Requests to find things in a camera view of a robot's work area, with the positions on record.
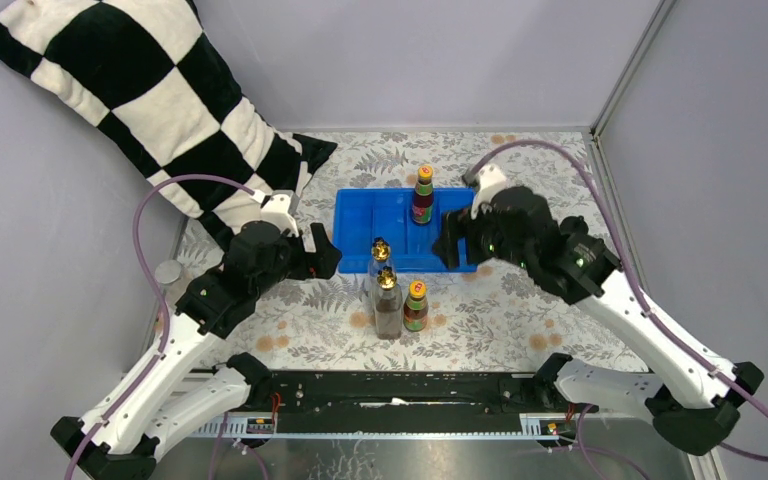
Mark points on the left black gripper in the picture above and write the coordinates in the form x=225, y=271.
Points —
x=314, y=266

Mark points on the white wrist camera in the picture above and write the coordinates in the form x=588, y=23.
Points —
x=486, y=182
x=279, y=209

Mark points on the yellow-cap sauce bottle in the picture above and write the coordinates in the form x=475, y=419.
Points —
x=423, y=196
x=415, y=309

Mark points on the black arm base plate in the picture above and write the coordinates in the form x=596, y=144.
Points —
x=402, y=403

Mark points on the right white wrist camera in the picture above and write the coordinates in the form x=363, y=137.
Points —
x=486, y=182

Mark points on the aluminium frame rail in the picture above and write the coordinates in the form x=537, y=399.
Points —
x=399, y=404

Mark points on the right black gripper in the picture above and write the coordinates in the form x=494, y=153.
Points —
x=458, y=224

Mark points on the floral patterned table mat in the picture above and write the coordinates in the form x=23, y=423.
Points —
x=494, y=319

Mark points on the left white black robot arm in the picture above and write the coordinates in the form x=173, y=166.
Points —
x=159, y=371

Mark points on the silver-lid glass shaker jar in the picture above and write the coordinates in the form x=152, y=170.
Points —
x=173, y=279

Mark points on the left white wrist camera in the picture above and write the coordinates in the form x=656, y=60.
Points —
x=279, y=209

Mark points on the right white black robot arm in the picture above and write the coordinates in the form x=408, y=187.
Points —
x=689, y=394

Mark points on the clear gold-cap bottle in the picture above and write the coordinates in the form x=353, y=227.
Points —
x=380, y=257
x=388, y=305

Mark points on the black white checkered pillow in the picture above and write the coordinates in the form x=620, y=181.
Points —
x=145, y=74

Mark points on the blue plastic divided bin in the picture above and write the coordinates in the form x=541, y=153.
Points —
x=364, y=215

